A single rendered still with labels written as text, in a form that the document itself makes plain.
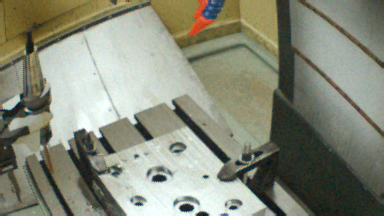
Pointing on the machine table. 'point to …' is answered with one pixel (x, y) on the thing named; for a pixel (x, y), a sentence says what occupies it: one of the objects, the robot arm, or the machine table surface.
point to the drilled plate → (205, 190)
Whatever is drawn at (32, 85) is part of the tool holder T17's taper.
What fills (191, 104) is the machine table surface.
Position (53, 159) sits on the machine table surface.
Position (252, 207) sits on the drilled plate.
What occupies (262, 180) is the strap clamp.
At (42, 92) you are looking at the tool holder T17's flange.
